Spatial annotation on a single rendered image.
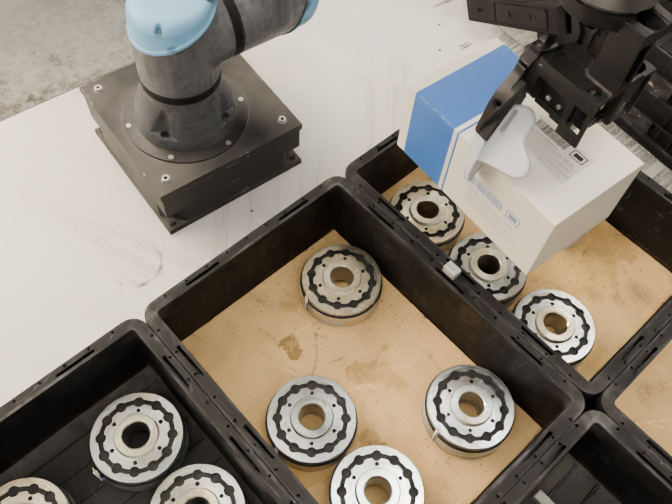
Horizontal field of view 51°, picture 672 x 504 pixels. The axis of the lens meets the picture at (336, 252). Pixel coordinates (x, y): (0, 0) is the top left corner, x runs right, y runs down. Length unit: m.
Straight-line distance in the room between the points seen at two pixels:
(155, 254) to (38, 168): 0.26
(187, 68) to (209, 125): 0.12
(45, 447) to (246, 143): 0.51
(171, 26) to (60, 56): 1.55
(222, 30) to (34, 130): 0.45
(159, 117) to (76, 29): 1.51
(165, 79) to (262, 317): 0.34
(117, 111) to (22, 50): 1.40
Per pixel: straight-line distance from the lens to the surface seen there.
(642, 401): 0.95
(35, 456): 0.89
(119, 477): 0.82
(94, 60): 2.43
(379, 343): 0.89
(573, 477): 0.89
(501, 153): 0.65
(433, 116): 0.70
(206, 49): 0.98
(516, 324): 0.82
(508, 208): 0.68
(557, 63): 0.61
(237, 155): 1.08
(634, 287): 1.02
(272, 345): 0.88
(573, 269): 1.00
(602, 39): 0.59
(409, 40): 1.41
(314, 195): 0.87
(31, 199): 1.22
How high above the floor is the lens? 1.64
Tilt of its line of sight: 59 degrees down
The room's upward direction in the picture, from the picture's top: 6 degrees clockwise
